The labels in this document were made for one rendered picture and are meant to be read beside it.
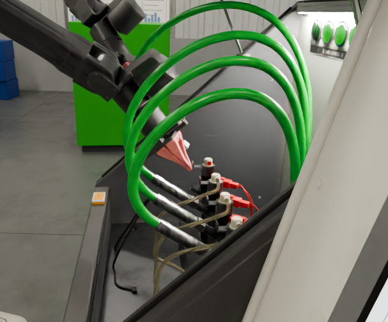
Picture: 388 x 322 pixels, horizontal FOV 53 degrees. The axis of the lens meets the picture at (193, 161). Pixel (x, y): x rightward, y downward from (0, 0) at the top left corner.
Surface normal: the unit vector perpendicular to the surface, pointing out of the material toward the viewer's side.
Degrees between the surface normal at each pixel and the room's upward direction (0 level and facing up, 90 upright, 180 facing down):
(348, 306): 76
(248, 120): 90
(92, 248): 0
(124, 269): 0
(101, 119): 90
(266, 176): 90
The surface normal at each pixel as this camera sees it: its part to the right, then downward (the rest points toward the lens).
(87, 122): 0.15, 0.36
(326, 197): -0.95, -0.21
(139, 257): 0.04, -0.94
